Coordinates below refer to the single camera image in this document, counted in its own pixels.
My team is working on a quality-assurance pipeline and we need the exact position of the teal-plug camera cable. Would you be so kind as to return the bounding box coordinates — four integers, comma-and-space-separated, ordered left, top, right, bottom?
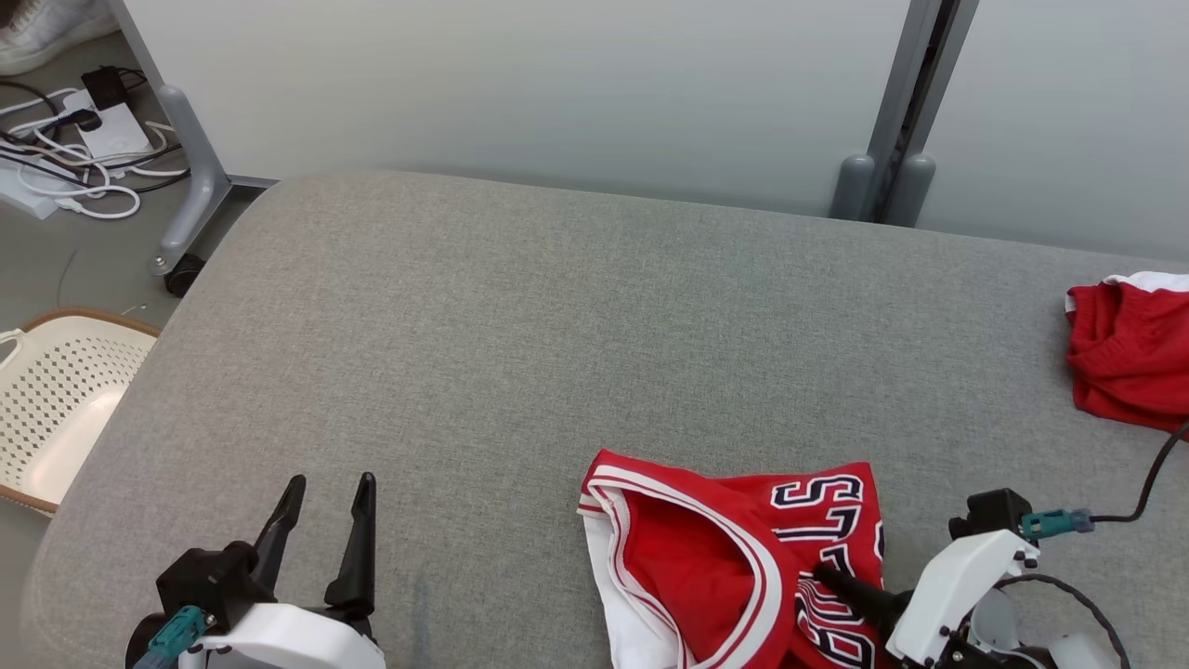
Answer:
1019, 418, 1189, 543
133, 606, 207, 669

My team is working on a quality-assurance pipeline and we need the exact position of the white sneaker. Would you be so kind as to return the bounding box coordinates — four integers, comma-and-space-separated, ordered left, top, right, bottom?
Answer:
0, 0, 117, 75

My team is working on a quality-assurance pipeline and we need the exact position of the cream perforated laundry basket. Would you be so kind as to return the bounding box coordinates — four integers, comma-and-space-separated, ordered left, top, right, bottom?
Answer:
0, 308, 161, 515

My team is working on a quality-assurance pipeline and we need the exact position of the black power adapter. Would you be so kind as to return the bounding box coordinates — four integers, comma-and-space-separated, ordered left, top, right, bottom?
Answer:
81, 65, 131, 111

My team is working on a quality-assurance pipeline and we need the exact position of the grey partition post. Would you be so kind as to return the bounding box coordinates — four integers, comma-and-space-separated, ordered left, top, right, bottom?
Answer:
830, 0, 981, 229

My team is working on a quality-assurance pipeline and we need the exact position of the red numbered basketball jersey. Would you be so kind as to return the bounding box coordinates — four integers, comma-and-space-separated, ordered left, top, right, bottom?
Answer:
578, 450, 888, 669

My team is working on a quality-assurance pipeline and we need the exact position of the teal-plug left camera cable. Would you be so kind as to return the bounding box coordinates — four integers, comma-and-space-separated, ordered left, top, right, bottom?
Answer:
133, 606, 207, 669

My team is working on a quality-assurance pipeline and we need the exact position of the red shorts white waistband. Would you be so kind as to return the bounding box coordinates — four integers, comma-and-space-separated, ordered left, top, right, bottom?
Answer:
1065, 271, 1189, 433

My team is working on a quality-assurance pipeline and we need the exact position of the short white power strip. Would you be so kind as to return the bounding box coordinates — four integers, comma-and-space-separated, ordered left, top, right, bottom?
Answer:
60, 88, 154, 161

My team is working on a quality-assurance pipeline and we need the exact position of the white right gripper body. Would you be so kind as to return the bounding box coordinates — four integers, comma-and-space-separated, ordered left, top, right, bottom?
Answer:
885, 528, 1041, 665

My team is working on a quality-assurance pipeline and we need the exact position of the long white power strip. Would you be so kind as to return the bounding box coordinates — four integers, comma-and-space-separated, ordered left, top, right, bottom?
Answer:
0, 153, 66, 221

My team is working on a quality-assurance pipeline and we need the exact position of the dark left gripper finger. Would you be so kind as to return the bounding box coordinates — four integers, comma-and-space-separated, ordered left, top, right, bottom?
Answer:
251, 475, 307, 594
324, 472, 378, 622

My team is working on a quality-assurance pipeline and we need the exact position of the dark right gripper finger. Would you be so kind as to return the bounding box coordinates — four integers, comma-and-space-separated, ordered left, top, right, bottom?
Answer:
817, 580, 908, 632
810, 563, 917, 610

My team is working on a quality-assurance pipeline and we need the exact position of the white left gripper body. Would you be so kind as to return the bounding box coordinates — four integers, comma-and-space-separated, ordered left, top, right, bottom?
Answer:
179, 602, 387, 669

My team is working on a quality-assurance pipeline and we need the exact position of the grey partition leg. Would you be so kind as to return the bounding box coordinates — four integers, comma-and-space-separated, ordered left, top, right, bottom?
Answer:
107, 0, 280, 277

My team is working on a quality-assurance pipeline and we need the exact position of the teal-plug right camera cable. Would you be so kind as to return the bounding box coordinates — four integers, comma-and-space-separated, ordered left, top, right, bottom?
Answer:
1019, 418, 1189, 543

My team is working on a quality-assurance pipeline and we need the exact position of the black caster wheel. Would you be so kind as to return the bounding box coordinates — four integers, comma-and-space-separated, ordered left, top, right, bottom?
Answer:
164, 253, 207, 298

